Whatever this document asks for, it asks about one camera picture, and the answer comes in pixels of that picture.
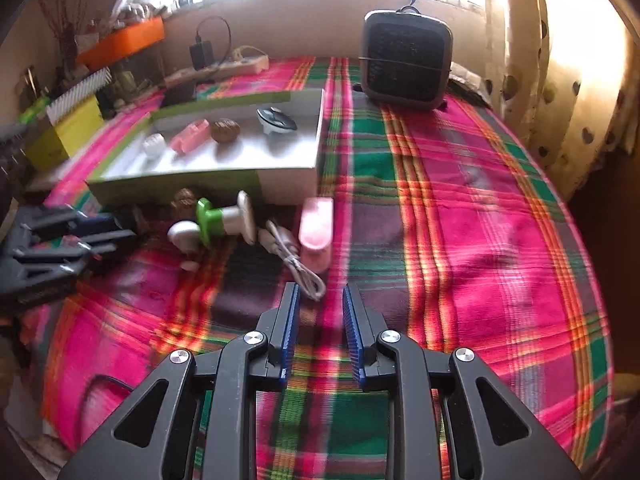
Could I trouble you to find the orange tray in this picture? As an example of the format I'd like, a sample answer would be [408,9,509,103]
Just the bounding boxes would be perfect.
[75,16,166,72]

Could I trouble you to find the black phone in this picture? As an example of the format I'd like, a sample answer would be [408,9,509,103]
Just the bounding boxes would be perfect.
[161,80,198,108]

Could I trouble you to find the green white spool-shaped tool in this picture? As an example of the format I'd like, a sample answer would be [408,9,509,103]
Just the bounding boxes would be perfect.
[196,190,257,248]

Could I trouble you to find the grey space heater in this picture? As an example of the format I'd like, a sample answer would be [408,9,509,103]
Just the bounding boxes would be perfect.
[361,6,454,112]

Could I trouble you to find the white cable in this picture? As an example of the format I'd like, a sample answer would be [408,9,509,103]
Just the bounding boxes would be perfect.
[257,219,327,302]

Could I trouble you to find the yellow box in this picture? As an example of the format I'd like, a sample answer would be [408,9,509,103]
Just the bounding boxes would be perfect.
[25,95,105,171]

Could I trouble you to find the black charger cable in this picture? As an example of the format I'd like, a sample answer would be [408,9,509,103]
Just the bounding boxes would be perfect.
[195,16,233,68]

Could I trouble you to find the white plastic bag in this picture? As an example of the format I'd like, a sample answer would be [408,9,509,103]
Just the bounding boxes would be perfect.
[110,0,168,23]

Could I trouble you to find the small white mushroom-shaped gadget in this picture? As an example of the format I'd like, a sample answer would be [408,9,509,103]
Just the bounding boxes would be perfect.
[167,221,203,272]

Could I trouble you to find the patterned cushion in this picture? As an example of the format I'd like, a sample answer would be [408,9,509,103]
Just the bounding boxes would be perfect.
[447,72,493,106]

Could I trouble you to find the green tissue pack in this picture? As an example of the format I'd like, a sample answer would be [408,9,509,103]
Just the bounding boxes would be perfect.
[20,96,51,123]

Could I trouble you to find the striped box lid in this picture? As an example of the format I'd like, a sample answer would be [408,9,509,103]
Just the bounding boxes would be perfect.
[46,67,112,123]

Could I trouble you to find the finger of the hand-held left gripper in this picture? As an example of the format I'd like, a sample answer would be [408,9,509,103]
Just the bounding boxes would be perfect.
[15,204,121,241]
[12,229,138,281]

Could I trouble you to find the shallow cardboard box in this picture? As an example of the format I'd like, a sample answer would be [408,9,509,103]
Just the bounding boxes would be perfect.
[85,88,326,206]

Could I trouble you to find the white power strip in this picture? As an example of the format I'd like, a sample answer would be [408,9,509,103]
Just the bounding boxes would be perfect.
[165,55,269,88]

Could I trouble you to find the black charger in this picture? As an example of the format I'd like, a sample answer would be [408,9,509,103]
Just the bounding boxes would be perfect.
[189,35,215,71]

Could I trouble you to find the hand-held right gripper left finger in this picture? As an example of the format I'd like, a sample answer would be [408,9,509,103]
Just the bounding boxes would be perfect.
[59,282,302,480]

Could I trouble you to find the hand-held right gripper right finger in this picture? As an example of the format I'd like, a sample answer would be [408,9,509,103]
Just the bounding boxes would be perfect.
[341,284,583,480]

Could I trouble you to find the thin black cable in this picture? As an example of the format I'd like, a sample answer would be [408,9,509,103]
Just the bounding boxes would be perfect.
[75,374,138,456]

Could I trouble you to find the pink handheld fan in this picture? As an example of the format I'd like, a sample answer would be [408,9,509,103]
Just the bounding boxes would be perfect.
[298,197,335,273]

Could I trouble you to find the black white oval gadget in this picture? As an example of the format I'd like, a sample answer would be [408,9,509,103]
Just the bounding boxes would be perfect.
[256,105,299,136]

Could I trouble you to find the glass tank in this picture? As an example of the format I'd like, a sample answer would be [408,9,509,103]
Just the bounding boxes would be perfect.
[107,42,163,106]

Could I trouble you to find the pink green clip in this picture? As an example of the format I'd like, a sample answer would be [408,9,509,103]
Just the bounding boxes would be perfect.
[170,119,211,156]

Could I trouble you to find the heart print curtain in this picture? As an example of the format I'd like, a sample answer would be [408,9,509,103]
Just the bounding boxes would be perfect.
[487,0,636,201]

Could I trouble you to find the brown walnut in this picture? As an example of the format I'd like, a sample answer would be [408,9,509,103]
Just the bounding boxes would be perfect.
[210,118,241,144]
[170,187,201,218]

